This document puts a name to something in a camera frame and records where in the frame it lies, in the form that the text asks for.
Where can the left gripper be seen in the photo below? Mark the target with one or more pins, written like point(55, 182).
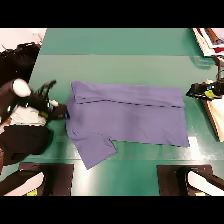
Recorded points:
point(60, 111)

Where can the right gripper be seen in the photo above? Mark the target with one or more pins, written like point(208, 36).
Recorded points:
point(199, 90)

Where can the purple shirt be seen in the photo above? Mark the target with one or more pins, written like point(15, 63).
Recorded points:
point(133, 116)

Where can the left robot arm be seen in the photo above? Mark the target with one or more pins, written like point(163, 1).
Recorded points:
point(20, 96)

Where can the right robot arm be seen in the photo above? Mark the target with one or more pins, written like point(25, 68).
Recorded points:
point(203, 181)

